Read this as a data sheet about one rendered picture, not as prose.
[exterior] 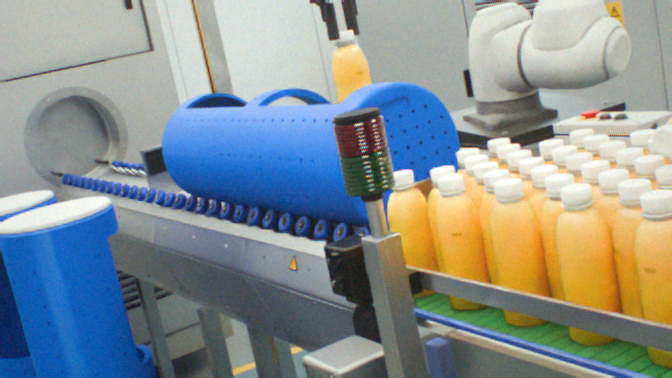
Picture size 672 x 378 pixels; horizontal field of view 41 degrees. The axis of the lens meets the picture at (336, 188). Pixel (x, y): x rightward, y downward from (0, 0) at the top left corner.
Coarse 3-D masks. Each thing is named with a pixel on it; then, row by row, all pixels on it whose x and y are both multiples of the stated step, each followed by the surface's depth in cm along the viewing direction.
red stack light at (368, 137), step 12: (372, 120) 108; (336, 132) 109; (348, 132) 108; (360, 132) 108; (372, 132) 108; (384, 132) 110; (348, 144) 108; (360, 144) 108; (372, 144) 108; (384, 144) 109; (348, 156) 109
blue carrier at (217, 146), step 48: (288, 96) 206; (384, 96) 164; (432, 96) 170; (192, 144) 216; (240, 144) 194; (288, 144) 176; (336, 144) 161; (432, 144) 171; (192, 192) 233; (240, 192) 203; (288, 192) 181; (336, 192) 164; (384, 192) 166
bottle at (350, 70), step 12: (348, 48) 170; (360, 48) 172; (336, 60) 171; (348, 60) 170; (360, 60) 171; (336, 72) 171; (348, 72) 170; (360, 72) 170; (336, 84) 172; (348, 84) 171; (360, 84) 171
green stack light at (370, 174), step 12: (360, 156) 108; (372, 156) 108; (384, 156) 109; (348, 168) 109; (360, 168) 109; (372, 168) 108; (384, 168) 109; (348, 180) 110; (360, 180) 109; (372, 180) 109; (384, 180) 109; (348, 192) 111; (360, 192) 109; (372, 192) 109
